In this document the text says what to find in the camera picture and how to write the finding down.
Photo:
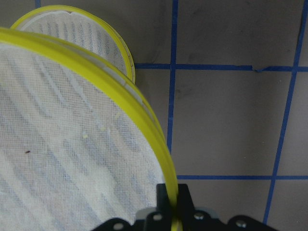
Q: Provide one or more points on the yellow bottom steamer layer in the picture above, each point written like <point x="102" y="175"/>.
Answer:
<point x="83" y="29"/>

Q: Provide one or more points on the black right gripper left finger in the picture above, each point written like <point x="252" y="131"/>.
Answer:
<point x="157" y="218"/>

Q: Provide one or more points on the yellow top steamer layer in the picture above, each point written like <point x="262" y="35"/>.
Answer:
<point x="79" y="143"/>

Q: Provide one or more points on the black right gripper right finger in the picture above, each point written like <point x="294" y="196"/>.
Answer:
<point x="193" y="218"/>

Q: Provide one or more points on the yellow steamer layer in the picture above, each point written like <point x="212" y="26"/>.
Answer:
<point x="79" y="143"/>
<point x="83" y="29"/>

